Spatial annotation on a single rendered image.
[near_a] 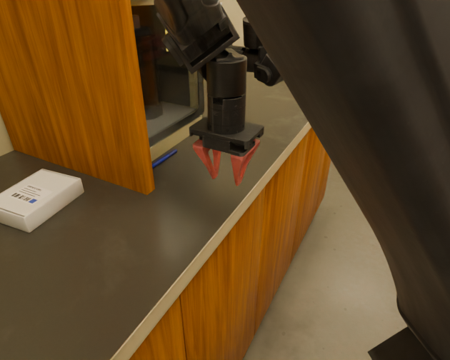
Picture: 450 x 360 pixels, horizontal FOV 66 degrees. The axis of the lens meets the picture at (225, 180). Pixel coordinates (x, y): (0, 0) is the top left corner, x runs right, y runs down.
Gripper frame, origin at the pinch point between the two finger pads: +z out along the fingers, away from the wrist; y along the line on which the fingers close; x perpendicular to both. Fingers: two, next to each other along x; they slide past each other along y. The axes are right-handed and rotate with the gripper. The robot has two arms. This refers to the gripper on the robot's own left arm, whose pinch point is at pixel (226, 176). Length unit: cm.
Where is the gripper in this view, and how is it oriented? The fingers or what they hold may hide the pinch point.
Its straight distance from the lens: 58.3
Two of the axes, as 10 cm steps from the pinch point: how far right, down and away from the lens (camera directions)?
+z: 0.0, 8.4, 5.4
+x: -4.7, 4.8, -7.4
